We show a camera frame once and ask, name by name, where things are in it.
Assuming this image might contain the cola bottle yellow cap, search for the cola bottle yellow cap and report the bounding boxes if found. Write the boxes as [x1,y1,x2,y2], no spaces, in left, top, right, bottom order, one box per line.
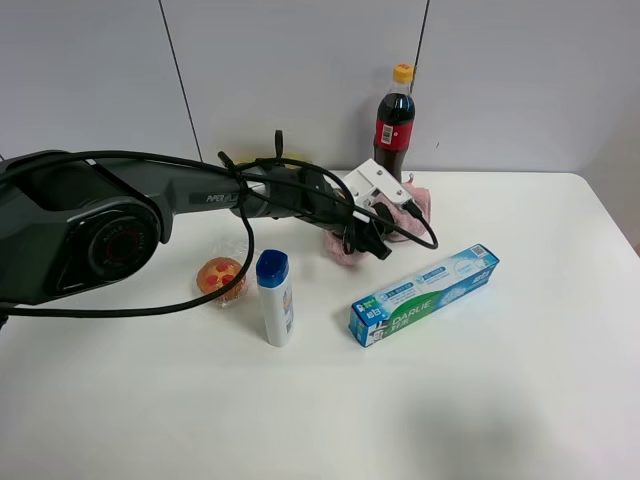
[373,64,416,182]

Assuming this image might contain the blue green toothpaste box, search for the blue green toothpaste box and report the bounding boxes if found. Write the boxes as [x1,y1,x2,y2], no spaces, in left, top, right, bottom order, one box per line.
[349,244,499,347]

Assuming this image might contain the pink towel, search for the pink towel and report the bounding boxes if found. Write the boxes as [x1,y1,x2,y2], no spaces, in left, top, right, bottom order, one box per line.
[324,173,431,267]

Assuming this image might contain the wrapped fruit tart pastry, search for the wrapped fruit tart pastry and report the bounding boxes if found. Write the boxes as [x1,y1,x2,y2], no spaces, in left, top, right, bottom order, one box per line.
[194,238,252,308]

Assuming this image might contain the white blue shampoo bottle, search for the white blue shampoo bottle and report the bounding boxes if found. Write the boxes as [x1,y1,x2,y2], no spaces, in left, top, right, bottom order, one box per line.
[256,249,294,347]

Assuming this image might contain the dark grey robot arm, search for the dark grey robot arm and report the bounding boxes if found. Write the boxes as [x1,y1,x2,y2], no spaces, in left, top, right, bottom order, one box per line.
[1,151,390,305]

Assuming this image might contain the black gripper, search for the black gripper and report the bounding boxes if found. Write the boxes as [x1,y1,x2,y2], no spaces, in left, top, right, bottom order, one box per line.
[319,175,394,260]

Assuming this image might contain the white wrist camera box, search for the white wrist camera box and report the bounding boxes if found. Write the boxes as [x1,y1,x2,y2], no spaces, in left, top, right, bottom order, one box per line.
[343,158,413,222]

